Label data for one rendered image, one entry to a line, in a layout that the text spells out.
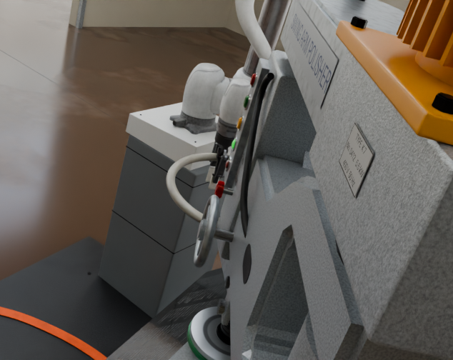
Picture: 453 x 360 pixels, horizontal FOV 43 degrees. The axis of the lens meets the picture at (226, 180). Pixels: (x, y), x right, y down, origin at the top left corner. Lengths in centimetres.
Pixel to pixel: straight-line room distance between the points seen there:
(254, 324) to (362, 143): 45
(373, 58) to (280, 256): 39
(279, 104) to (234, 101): 95
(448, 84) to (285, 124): 66
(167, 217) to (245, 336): 169
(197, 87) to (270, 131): 136
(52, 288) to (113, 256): 31
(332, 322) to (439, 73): 23
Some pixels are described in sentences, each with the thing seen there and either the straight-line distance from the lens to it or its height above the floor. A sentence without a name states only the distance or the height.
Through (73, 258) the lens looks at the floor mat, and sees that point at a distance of 304.
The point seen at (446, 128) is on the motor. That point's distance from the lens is 36.
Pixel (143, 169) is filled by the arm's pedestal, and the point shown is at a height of 68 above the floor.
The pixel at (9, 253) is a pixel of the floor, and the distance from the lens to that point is 305.
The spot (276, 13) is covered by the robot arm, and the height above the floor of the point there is 148.
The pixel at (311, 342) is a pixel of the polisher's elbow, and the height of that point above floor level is 146.
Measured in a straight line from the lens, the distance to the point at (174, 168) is 198.
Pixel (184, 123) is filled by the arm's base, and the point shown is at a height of 92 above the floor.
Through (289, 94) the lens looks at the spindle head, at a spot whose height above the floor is 154.
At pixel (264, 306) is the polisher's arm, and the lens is 83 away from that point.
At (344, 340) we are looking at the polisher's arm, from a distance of 50.
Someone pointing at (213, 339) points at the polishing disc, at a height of 88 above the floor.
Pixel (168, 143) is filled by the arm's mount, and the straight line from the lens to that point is 242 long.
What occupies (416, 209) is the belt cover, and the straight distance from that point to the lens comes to 36.
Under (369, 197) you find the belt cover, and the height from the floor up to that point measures 165.
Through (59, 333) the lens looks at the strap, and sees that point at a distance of 262.
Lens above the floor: 182
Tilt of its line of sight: 25 degrees down
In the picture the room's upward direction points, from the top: 17 degrees clockwise
